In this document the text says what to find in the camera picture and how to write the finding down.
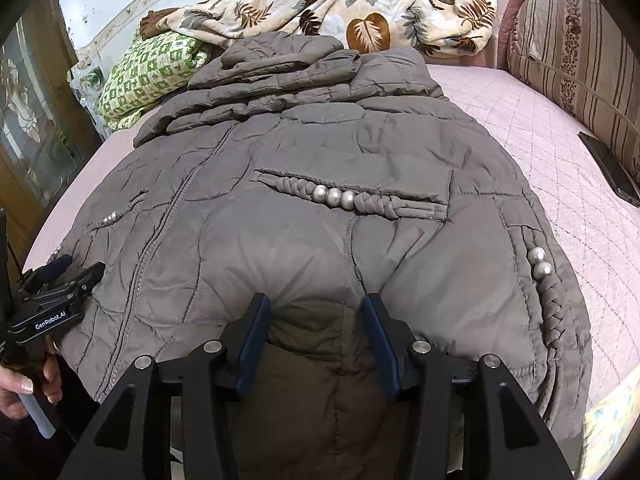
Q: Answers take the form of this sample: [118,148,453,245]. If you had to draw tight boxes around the person's left hand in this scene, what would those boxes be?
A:
[0,338,64,419]

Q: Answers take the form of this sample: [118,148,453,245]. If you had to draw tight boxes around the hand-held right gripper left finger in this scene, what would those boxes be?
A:
[57,292,272,480]

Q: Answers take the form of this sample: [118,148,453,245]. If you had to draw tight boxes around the green patterned pillow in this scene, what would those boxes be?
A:
[97,30,213,131]

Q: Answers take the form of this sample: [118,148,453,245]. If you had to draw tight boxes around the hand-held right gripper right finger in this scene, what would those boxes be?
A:
[362,292,573,480]

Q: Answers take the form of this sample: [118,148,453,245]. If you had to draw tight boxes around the yellow floral sheet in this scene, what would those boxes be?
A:
[582,375,638,480]

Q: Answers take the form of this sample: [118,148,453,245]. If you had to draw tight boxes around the leaf print fleece blanket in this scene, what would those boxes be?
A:
[140,0,498,56]

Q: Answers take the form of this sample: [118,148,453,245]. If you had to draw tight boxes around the wooden door with glass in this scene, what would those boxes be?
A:
[0,0,101,281]

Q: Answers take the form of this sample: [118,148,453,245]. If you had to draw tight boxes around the grey quilted hooded jacket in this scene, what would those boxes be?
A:
[47,32,593,480]

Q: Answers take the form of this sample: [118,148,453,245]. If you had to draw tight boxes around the striped sofa cushion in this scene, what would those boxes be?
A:
[507,0,640,186]

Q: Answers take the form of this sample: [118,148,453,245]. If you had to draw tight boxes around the black phone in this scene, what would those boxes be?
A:
[577,131,640,208]

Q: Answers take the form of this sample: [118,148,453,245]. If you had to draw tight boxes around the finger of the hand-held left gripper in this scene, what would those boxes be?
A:
[25,261,107,312]
[20,254,74,287]

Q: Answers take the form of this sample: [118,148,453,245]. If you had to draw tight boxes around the pink sofa armrest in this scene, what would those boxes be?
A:
[477,0,541,68]

